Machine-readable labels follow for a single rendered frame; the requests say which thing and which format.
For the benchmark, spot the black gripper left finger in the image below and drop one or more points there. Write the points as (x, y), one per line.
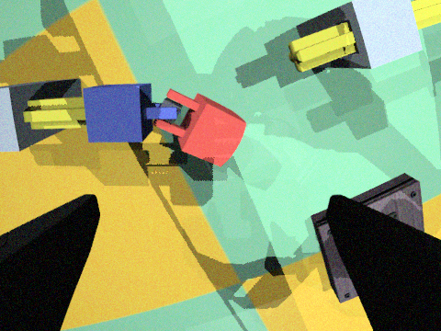
(41, 262)

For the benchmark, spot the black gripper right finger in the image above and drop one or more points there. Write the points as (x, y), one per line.
(396, 269)

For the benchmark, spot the yellow bar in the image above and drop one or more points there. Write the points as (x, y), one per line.
(363, 34)

